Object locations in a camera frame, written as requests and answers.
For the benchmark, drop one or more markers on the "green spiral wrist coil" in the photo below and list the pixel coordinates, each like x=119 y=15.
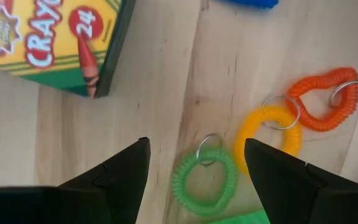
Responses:
x=178 y=183

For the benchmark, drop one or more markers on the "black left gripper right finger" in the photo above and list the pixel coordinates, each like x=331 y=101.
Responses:
x=306 y=199

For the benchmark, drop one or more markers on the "green yellow crayon box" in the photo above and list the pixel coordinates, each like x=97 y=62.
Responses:
x=42 y=37

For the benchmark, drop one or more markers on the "orange spiral wrist coil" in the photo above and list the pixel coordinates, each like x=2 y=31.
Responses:
x=322 y=81

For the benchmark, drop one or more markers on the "blue spiral wrist coil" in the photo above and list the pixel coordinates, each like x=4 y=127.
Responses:
x=253 y=3

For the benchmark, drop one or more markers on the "yellow spiral wrist coil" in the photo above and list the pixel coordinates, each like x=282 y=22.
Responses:
x=259 y=115

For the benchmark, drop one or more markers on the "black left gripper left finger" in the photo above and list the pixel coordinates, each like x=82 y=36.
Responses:
x=89 y=202

